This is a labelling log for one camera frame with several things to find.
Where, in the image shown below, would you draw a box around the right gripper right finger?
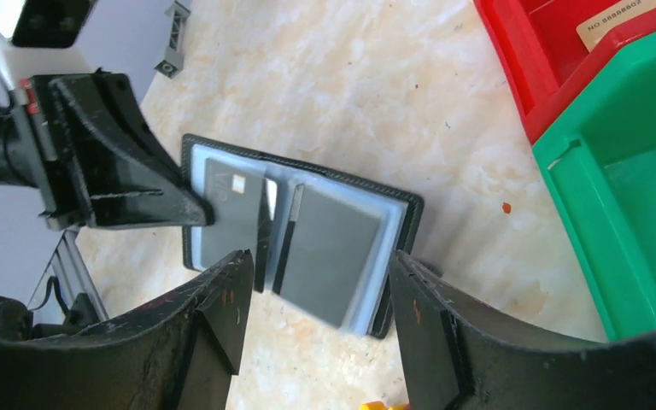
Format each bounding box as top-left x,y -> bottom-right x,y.
389,251 -> 656,409

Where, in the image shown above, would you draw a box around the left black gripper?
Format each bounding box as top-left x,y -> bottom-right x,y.
0,72 -> 214,230

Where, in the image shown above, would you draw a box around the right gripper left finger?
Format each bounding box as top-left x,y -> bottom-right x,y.
0,250 -> 255,409

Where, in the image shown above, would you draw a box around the black leather card holder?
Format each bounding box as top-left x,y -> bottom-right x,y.
181,134 -> 425,339

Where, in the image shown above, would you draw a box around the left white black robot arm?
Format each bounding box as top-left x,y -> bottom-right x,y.
0,69 -> 214,341

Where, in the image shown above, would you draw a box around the beige card in red bin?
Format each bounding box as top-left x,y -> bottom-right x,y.
576,0 -> 656,51

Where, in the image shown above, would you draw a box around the small grey tool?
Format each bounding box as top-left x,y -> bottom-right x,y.
154,1 -> 191,79

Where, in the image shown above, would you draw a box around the green plastic bin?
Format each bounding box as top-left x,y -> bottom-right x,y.
533,32 -> 656,340

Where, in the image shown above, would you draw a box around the red bin with wooden blocks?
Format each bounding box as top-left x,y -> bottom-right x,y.
474,0 -> 656,144

